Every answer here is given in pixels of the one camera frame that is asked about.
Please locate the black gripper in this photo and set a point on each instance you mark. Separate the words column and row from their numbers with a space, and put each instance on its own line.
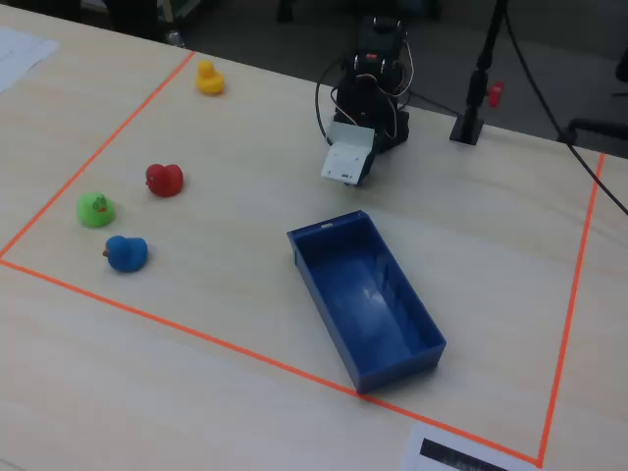
column 367, row 169

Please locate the yellow rubber duck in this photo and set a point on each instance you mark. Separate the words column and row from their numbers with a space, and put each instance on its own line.
column 211, row 83

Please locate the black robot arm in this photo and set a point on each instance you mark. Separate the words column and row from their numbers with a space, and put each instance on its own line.
column 368, row 93

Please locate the blue plastic box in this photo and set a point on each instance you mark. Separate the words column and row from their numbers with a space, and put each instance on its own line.
column 363, row 294

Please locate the red rubber duck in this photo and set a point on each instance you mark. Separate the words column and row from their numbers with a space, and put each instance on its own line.
column 166, row 180

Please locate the blue rubber duck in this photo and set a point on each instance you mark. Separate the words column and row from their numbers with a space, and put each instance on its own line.
column 127, row 254

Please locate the green rubber duck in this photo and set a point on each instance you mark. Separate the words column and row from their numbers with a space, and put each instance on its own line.
column 95, row 211

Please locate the red stand knob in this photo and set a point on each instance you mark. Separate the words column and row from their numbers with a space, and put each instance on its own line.
column 496, row 94

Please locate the orange tape strip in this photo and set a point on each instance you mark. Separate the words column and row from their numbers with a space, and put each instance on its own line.
column 98, row 152
column 571, row 304
column 245, row 349

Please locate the black chair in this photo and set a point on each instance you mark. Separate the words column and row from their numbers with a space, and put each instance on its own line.
column 596, row 126

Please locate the paper with black print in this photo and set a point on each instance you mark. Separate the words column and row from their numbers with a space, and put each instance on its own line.
column 441, row 451

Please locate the white paper sheet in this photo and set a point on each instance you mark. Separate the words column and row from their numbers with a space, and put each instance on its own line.
column 22, row 56

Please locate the white camera housing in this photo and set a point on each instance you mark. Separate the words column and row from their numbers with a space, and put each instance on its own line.
column 344, row 157

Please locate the black camera stand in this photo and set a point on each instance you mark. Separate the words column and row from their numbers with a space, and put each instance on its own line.
column 475, row 93

